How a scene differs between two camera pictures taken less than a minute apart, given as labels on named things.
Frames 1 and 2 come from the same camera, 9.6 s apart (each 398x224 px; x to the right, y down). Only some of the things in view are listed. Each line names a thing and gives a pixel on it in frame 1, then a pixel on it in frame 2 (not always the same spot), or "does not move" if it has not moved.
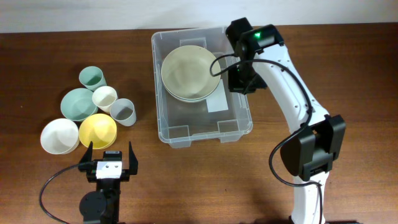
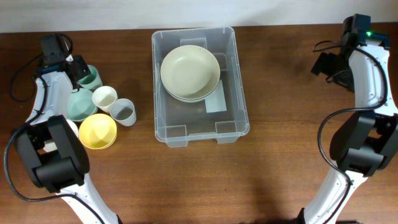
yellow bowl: (99, 129) does not move
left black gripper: (133, 166) -> (81, 59)
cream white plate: (190, 73) does not move
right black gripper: (234, 85) -> (322, 65)
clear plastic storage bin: (194, 104) does not move
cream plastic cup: (102, 96) does not move
